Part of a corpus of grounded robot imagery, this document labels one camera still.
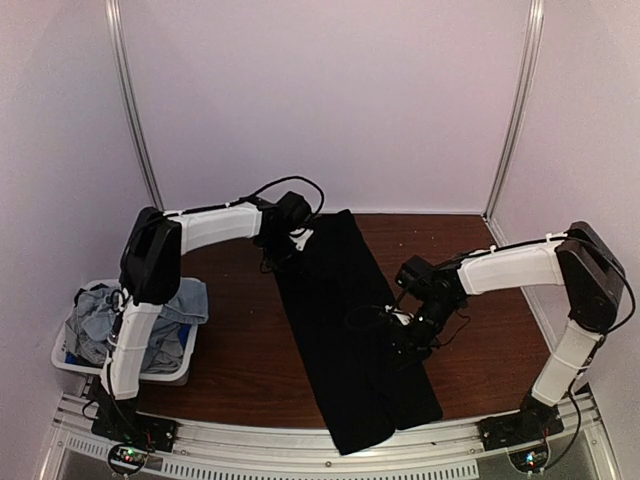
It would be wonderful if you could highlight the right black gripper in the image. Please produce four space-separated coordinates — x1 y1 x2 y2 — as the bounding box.
385 299 460 373

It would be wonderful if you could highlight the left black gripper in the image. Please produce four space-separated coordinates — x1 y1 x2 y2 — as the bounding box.
260 232 313 284

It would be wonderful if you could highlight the black t-shirt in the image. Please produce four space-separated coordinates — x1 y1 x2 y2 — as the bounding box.
274 210 443 455

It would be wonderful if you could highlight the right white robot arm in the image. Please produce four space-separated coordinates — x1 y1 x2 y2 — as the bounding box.
381 221 637 442

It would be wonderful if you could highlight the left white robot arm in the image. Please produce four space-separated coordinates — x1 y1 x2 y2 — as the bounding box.
98 192 318 444

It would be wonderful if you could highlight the white laundry basket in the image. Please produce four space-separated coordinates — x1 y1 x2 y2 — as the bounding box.
51 278 208 384

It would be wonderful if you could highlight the light blue denim garment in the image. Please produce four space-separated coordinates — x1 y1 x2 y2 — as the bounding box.
64 277 209 374

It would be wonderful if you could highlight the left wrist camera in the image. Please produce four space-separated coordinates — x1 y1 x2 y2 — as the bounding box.
290 228 314 252

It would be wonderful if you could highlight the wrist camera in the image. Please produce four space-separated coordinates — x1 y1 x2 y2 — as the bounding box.
384 305 414 328
290 228 314 252

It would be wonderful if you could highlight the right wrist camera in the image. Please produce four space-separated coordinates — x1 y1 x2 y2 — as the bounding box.
384 305 414 328

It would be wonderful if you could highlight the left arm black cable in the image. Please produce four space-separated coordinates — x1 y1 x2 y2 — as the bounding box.
249 174 325 221

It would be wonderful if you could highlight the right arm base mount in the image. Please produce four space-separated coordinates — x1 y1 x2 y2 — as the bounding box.
477 410 564 451

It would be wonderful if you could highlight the front aluminium rail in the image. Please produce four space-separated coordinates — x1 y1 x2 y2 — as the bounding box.
49 392 609 480

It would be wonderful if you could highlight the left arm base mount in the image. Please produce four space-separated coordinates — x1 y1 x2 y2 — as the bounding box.
91 414 178 453

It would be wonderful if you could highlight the left aluminium frame post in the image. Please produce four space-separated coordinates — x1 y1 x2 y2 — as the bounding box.
104 0 164 210

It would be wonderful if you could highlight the aluminium frame post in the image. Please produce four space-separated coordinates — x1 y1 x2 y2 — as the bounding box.
104 0 164 210
483 0 545 222

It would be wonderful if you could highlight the right aluminium frame post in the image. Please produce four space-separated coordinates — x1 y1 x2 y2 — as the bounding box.
483 0 545 222

